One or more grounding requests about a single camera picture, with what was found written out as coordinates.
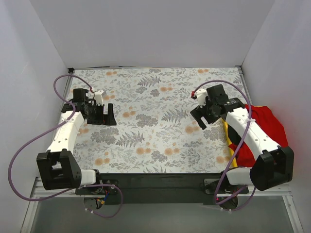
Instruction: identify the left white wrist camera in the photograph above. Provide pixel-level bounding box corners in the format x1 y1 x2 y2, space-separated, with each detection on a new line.
94 90 106 105

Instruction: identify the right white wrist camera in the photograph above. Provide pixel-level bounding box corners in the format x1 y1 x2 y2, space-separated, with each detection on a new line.
191 89 207 108

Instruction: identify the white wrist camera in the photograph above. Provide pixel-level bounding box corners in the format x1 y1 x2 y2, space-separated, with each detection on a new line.
94 90 106 105
191 89 207 108

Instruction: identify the red t shirt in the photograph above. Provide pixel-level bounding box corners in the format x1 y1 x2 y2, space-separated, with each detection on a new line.
227 105 289 167

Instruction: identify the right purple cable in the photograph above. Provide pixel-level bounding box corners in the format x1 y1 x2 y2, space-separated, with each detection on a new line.
194 80 256 211

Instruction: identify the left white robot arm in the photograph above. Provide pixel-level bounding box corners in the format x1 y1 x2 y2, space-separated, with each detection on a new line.
36 88 117 194

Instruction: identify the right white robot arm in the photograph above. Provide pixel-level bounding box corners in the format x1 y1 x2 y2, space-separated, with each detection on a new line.
191 84 294 193

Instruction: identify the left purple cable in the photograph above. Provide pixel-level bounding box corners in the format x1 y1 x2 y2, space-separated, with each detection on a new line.
7 74 124 218

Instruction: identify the aluminium frame rail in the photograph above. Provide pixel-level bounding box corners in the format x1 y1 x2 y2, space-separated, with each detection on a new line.
30 176 292 199

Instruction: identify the yellow plastic bin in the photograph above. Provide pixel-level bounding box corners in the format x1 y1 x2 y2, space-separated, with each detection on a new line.
223 120 239 168

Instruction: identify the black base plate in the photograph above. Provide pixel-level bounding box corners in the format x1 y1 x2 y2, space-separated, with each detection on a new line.
74 171 250 209

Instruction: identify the purple cable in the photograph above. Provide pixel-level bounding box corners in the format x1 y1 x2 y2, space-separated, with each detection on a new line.
7 74 124 218
194 80 256 211

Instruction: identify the floral table mat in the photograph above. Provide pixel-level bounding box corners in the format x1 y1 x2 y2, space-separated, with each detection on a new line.
66 67 245 173

